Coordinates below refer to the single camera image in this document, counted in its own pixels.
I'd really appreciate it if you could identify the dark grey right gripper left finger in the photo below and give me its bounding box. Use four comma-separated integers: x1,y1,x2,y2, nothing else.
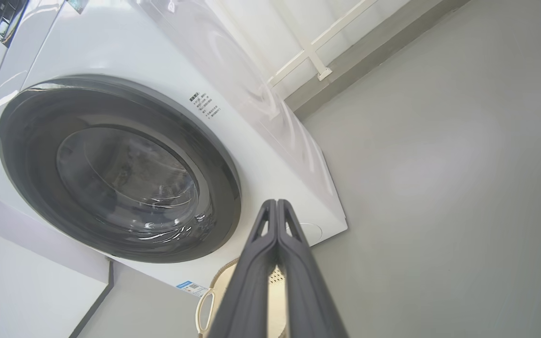
207,199,279,338

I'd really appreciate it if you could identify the round white filter cover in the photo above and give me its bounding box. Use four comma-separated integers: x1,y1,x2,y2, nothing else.
287,221,324,247

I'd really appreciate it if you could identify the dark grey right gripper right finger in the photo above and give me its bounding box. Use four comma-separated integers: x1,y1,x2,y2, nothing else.
277,199,350,338

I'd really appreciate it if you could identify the round glass washing machine door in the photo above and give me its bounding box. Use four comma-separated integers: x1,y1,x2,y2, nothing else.
0,74,242,264

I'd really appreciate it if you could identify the white wall rail frame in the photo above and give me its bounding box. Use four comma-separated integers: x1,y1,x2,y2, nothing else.
205,0,380,89

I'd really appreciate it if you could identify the blue energy label sticker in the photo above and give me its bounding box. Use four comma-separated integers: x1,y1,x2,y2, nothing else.
176,280,209,298

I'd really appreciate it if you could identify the cream perforated laundry basket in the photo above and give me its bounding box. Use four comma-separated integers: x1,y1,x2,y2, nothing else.
195,257,291,338

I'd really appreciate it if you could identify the white front-load washing machine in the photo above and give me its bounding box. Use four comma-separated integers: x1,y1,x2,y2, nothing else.
0,0,349,299

